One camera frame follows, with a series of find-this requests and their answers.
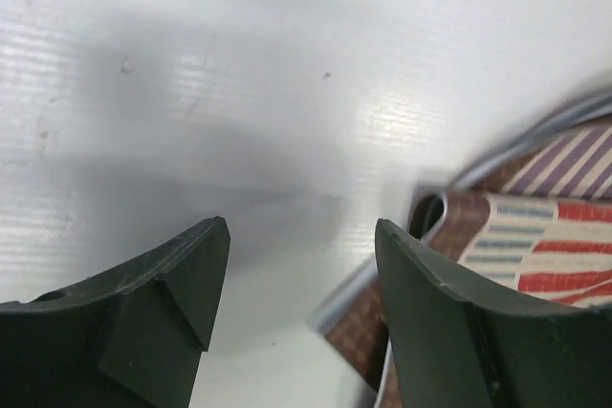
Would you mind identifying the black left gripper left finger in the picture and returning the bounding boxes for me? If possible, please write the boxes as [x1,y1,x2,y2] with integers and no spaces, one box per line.
[1,217,230,407]

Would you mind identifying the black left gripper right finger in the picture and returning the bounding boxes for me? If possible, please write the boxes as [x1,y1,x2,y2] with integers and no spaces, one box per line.
[375,219,611,407]

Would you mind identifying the patchwork striped cloth placemat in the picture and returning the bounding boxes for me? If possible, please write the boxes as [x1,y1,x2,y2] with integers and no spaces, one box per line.
[312,87,611,407]

